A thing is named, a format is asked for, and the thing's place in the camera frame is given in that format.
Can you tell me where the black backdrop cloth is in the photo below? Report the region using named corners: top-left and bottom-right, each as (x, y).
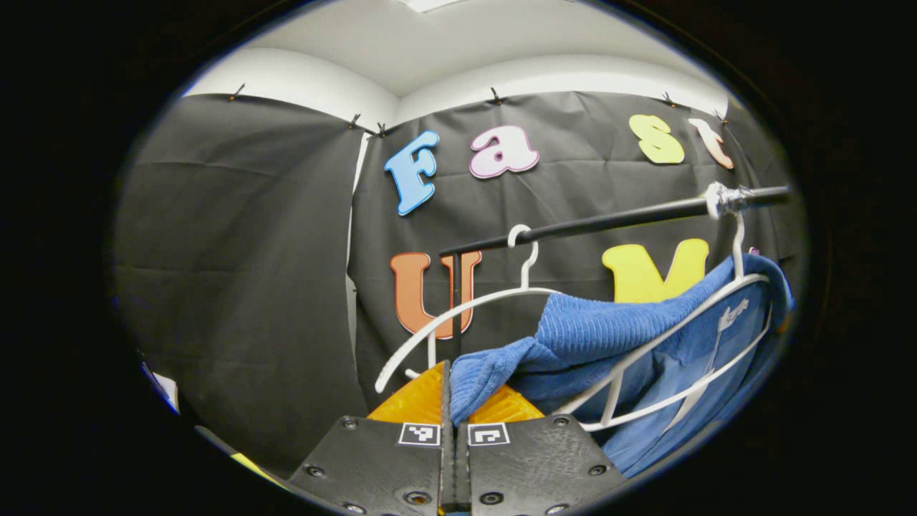
top-left (115, 90), bottom-right (796, 477)

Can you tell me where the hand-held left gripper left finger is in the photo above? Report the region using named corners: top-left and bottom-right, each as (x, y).
top-left (287, 360), bottom-right (455, 515)

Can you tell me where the blue jacket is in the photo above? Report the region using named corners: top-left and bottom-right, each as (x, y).
top-left (449, 254), bottom-right (794, 479)

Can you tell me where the white plastic hanger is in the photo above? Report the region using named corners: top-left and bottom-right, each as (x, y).
top-left (375, 224), bottom-right (563, 393)
top-left (555, 181), bottom-right (774, 432)

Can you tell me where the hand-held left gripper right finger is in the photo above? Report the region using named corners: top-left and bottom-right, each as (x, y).
top-left (454, 383), bottom-right (630, 515)

